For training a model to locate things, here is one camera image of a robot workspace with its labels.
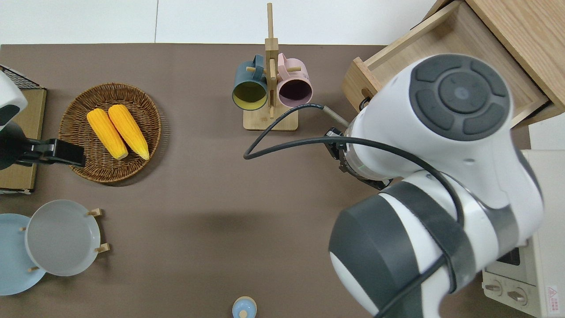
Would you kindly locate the blue service bell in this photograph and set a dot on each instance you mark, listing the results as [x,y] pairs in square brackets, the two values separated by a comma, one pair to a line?
[244,307]

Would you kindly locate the pink mug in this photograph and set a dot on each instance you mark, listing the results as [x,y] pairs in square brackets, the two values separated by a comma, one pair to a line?
[291,66]

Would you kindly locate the brown table mat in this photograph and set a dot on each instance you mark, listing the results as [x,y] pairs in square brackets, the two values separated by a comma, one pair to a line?
[198,221]

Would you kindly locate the wooden mug tree stand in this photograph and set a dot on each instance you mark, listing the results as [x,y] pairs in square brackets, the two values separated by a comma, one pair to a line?
[273,124]

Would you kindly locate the light wooden cabinet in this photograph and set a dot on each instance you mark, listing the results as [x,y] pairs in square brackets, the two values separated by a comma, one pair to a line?
[529,35]

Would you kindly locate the grey plate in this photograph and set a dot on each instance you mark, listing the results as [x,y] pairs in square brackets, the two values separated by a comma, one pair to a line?
[62,238]

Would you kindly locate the light blue plate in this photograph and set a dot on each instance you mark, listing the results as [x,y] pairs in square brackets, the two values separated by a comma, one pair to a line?
[13,265]

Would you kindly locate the yellow corn cob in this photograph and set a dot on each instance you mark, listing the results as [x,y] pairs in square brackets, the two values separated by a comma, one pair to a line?
[106,132]
[128,130]

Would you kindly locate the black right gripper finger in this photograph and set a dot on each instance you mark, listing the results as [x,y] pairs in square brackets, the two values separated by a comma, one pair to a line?
[364,105]

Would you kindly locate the round brown wicker tray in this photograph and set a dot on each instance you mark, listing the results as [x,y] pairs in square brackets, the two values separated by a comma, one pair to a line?
[132,168]

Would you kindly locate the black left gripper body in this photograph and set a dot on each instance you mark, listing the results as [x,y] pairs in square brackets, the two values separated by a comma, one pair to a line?
[66,154]

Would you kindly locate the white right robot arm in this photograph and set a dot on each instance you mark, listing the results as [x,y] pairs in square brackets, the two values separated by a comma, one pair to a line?
[397,115]

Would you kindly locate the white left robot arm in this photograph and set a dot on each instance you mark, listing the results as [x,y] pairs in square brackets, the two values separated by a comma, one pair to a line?
[11,97]

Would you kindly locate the teal mug with yellow inside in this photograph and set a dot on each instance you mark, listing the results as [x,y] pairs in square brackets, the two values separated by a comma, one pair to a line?
[245,75]

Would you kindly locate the cream toaster oven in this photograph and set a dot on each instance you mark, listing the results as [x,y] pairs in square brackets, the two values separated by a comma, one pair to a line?
[547,221]

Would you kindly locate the light wooden drawer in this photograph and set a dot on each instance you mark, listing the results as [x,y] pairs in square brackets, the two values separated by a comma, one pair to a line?
[441,39]

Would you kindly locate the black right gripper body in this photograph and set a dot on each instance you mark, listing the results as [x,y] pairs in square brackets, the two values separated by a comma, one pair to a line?
[336,152]

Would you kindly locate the wooden plate rack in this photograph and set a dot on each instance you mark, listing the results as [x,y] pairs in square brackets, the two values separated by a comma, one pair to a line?
[96,213]

